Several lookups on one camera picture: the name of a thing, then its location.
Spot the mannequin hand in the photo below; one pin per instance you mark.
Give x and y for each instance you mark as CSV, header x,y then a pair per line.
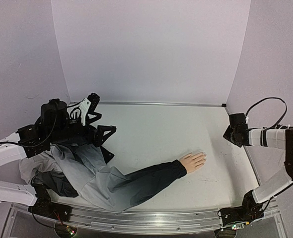
x,y
192,162

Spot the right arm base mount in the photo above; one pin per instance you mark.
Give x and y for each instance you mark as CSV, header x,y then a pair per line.
x,y
244,214

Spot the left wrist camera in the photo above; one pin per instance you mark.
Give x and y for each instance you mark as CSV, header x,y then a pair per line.
x,y
88,105

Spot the grey black jacket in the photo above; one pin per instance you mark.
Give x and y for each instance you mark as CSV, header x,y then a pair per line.
x,y
81,166

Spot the aluminium front rail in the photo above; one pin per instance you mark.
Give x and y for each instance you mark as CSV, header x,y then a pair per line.
x,y
155,217

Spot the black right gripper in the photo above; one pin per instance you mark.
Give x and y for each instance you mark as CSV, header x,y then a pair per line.
x,y
229,134

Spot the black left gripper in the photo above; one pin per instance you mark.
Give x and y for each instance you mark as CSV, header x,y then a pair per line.
x,y
90,138

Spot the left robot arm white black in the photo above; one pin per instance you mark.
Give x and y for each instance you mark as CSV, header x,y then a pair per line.
x,y
55,125

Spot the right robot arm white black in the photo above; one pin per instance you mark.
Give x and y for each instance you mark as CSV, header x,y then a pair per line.
x,y
278,137

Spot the aluminium back table rail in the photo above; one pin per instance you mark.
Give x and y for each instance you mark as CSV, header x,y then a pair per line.
x,y
160,104

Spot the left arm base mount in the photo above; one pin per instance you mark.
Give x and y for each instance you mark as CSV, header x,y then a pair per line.
x,y
45,207

